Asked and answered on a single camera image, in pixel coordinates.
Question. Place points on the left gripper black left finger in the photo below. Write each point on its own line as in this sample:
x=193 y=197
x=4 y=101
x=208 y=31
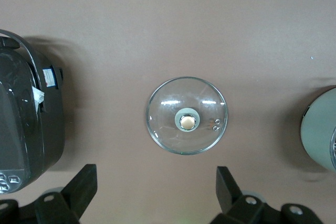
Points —
x=76 y=195

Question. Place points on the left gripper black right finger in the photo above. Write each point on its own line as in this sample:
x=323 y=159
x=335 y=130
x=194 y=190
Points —
x=231 y=200

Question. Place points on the black rice cooker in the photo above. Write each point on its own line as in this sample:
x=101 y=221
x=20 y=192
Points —
x=23 y=129

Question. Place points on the glass pot lid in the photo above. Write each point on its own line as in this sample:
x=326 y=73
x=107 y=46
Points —
x=168 y=129

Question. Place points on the brown table mat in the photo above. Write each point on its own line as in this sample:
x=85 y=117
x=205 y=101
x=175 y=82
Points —
x=168 y=24

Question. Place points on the grey steel cooking pot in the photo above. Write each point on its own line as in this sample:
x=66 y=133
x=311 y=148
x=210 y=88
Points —
x=317 y=134

